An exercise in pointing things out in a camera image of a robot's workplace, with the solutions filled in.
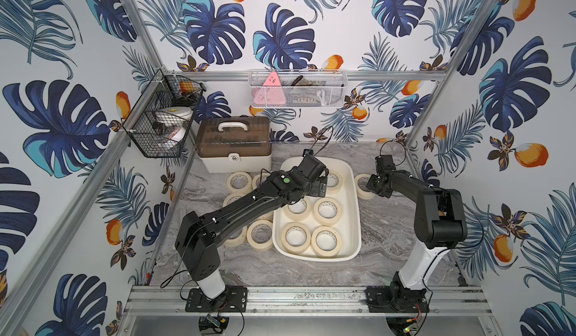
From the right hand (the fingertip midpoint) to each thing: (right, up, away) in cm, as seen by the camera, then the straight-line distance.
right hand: (375, 187), depth 100 cm
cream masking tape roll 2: (-50, -18, -12) cm, 55 cm away
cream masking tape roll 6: (-23, -10, -6) cm, 25 cm away
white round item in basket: (-80, +27, -20) cm, 87 cm away
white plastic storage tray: (-15, -15, -10) cm, 23 cm away
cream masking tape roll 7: (-36, -19, -13) cm, 43 cm away
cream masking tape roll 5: (-35, -12, -8) cm, 37 cm away
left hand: (-30, +5, -22) cm, 38 cm away
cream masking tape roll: (-58, -19, -15) cm, 63 cm away
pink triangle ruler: (-46, +39, -10) cm, 61 cm away
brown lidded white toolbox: (-61, +18, -8) cm, 64 cm away
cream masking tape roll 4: (-7, -3, -5) cm, 9 cm away
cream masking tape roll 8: (-25, -20, -13) cm, 34 cm away
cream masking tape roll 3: (-15, +2, +2) cm, 15 cm away
